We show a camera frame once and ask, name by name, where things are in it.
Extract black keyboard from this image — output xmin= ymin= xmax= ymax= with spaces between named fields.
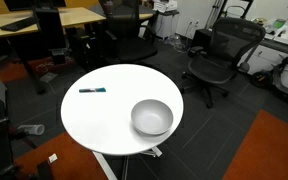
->
xmin=0 ymin=15 xmax=38 ymax=33

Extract white drawer cabinet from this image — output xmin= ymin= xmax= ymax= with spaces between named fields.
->
xmin=155 ymin=11 xmax=180 ymax=40

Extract white printer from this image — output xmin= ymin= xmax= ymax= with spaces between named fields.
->
xmin=153 ymin=0 xmax=179 ymax=14

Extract white round bowl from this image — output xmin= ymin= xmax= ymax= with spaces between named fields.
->
xmin=130 ymin=98 xmax=175 ymax=137

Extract wooden top desk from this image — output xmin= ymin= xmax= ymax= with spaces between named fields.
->
xmin=0 ymin=7 xmax=107 ymax=95

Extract black padded office chair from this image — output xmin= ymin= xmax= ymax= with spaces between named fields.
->
xmin=98 ymin=0 xmax=160 ymax=65

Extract grey flat floor plate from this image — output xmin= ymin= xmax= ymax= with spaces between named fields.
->
xmin=38 ymin=72 xmax=59 ymax=84

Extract black mesh office chair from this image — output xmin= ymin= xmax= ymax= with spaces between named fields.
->
xmin=180 ymin=17 xmax=267 ymax=109

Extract black monitor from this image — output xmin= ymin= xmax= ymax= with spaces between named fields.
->
xmin=3 ymin=0 xmax=67 ymax=12

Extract small white card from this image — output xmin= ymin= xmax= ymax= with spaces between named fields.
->
xmin=48 ymin=153 xmax=59 ymax=164

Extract black floor box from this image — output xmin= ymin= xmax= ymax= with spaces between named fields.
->
xmin=193 ymin=28 xmax=219 ymax=52

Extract green desk item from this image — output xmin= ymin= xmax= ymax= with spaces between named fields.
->
xmin=271 ymin=18 xmax=287 ymax=30

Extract white table base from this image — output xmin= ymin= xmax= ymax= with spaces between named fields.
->
xmin=92 ymin=145 xmax=164 ymax=180

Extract black tripod stand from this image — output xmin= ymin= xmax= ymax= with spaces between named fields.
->
xmin=205 ymin=0 xmax=256 ymax=22

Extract black electric scooter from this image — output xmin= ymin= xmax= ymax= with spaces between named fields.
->
xmin=249 ymin=49 xmax=288 ymax=105

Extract teal capped marker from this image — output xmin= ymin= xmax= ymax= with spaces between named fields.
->
xmin=78 ymin=87 xmax=107 ymax=94

